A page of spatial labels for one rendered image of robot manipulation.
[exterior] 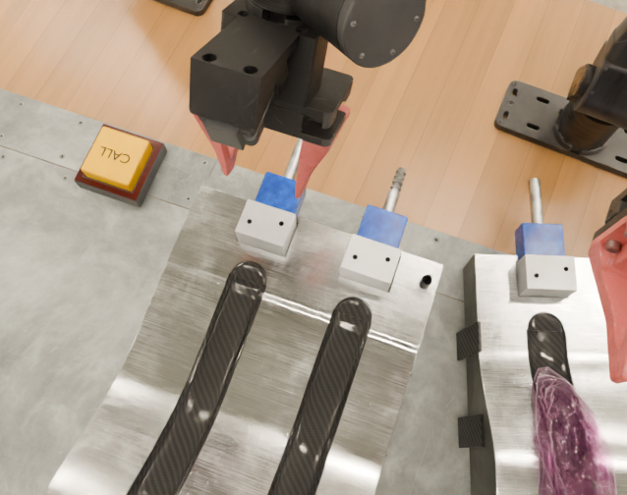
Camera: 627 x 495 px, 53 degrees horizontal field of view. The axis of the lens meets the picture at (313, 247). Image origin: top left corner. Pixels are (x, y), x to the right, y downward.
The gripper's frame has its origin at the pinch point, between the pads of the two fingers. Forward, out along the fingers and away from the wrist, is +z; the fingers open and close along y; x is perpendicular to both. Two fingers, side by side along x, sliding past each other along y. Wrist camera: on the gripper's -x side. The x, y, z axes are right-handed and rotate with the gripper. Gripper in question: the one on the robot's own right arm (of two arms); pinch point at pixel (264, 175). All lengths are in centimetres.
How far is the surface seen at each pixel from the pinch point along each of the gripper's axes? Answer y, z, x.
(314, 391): 9.2, 18.3, -5.5
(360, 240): 8.7, 7.8, 5.1
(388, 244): 11.4, 8.4, 6.7
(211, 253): -4.9, 12.7, 1.8
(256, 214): -1.6, 8.1, 4.3
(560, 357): 31.2, 15.1, 6.2
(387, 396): 15.7, 17.0, -4.1
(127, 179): -18.7, 13.9, 9.9
